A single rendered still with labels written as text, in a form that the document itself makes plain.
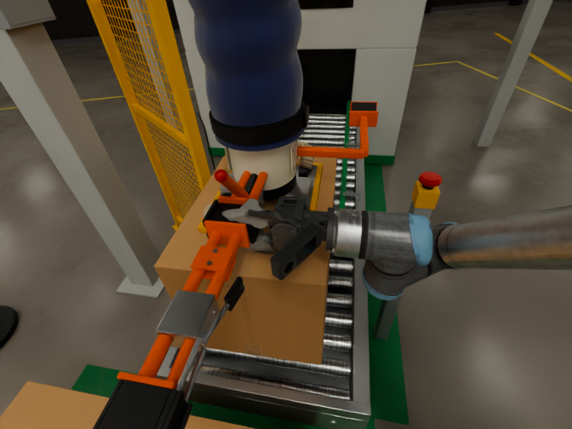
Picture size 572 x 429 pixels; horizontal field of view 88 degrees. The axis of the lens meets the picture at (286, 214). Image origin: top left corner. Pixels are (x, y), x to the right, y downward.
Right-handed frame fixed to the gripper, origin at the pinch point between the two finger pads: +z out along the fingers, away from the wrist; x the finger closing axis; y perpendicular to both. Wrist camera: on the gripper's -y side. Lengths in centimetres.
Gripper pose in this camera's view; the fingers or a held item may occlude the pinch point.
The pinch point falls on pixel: (230, 230)
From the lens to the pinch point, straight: 59.2
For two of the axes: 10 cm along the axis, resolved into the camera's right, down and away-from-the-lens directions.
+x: -0.5, -7.6, -6.5
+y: 1.8, -6.5, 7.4
